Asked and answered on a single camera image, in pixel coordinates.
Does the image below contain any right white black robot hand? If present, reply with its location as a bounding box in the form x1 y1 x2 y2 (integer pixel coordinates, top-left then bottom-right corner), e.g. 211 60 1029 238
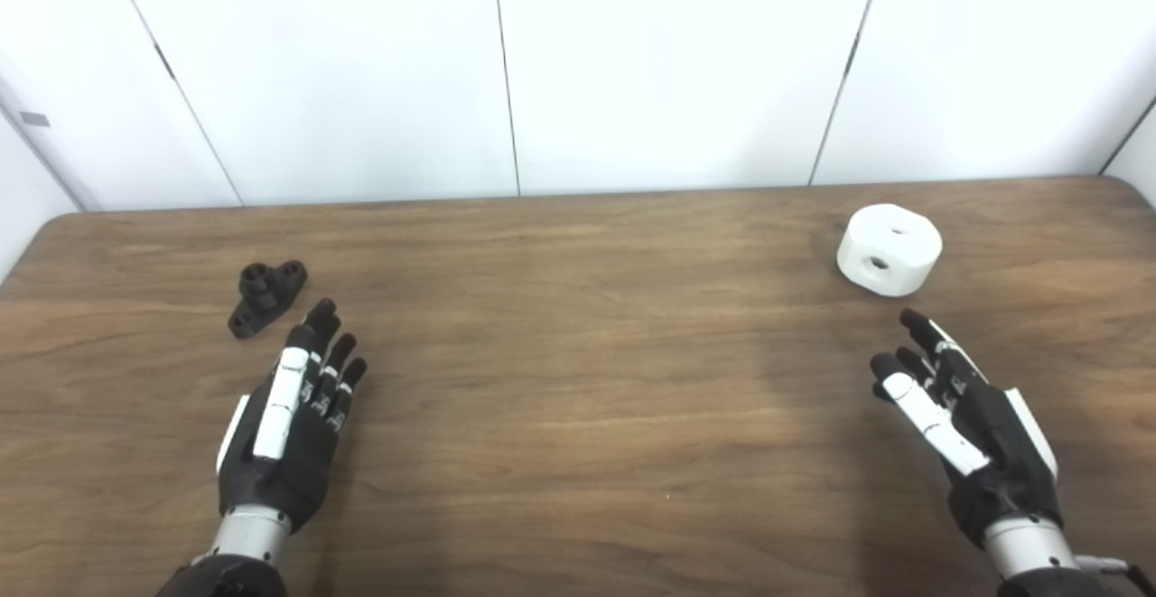
869 308 1063 549

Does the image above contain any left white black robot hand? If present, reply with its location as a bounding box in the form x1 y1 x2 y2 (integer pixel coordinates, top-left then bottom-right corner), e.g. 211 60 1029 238
215 298 368 533

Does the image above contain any black flanged holder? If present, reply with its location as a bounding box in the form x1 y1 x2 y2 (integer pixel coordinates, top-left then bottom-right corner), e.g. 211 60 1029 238
227 259 309 340

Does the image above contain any round white piece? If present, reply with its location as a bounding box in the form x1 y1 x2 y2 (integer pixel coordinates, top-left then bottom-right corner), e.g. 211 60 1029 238
835 203 944 298

